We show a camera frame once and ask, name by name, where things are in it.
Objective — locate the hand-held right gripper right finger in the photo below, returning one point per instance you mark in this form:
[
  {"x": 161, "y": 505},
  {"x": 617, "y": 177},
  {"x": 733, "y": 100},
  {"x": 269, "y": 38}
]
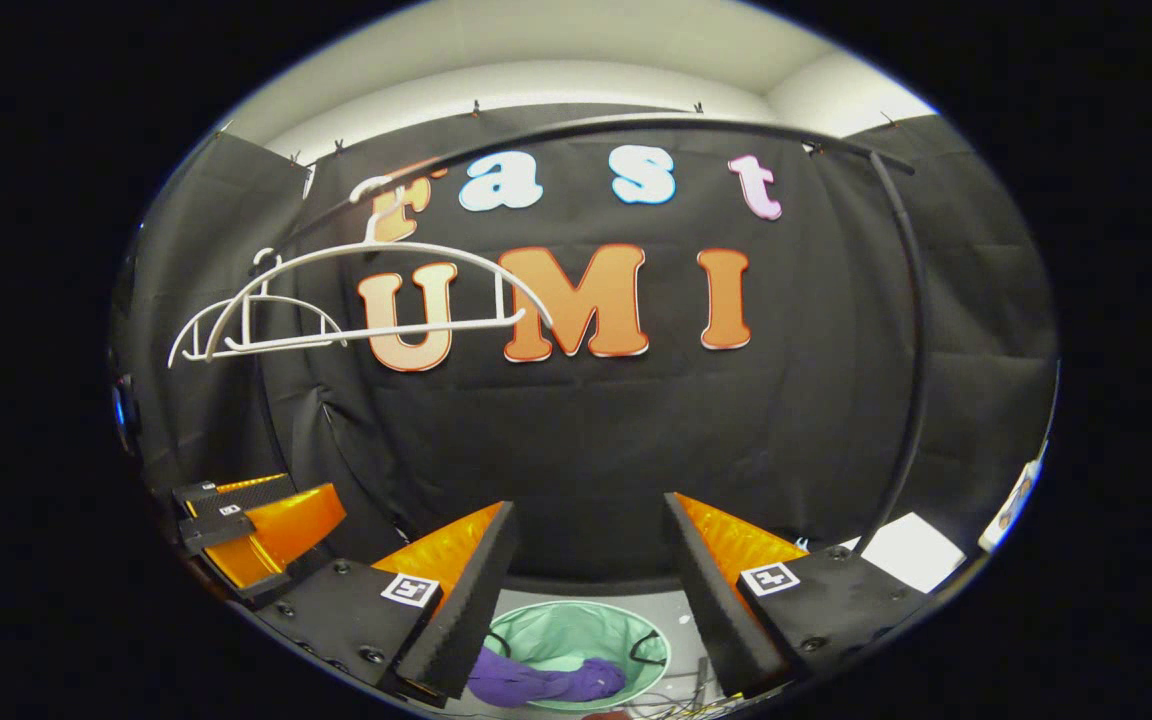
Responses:
[{"x": 711, "y": 600}]

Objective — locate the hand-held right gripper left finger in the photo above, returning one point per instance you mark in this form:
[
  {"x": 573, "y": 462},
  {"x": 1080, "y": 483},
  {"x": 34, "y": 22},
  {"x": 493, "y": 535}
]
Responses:
[{"x": 456, "y": 610}]

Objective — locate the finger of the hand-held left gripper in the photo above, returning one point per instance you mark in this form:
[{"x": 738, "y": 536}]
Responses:
[
  {"x": 246, "y": 490},
  {"x": 281, "y": 530}
]

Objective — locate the purple ribbed garment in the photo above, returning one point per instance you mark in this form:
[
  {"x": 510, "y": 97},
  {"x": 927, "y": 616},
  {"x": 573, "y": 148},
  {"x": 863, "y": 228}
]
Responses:
[{"x": 536, "y": 685}]

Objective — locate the green laundry hamper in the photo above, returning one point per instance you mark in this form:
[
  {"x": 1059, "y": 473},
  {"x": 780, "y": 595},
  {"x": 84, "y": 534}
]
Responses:
[{"x": 576, "y": 630}]

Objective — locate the white plastic hanger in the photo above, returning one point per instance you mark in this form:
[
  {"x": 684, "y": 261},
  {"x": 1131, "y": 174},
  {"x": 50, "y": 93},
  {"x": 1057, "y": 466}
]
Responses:
[
  {"x": 276, "y": 298},
  {"x": 416, "y": 245}
]

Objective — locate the black clothes rack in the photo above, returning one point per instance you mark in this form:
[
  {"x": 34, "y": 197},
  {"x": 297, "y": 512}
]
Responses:
[{"x": 921, "y": 350}]

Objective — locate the white sheet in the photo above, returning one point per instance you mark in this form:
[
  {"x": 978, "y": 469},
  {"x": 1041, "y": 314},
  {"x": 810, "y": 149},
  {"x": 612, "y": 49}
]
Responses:
[{"x": 911, "y": 550}]

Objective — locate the white printed object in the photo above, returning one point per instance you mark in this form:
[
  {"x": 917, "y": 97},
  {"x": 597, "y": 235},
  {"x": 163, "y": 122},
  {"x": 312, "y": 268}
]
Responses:
[{"x": 1011, "y": 510}]

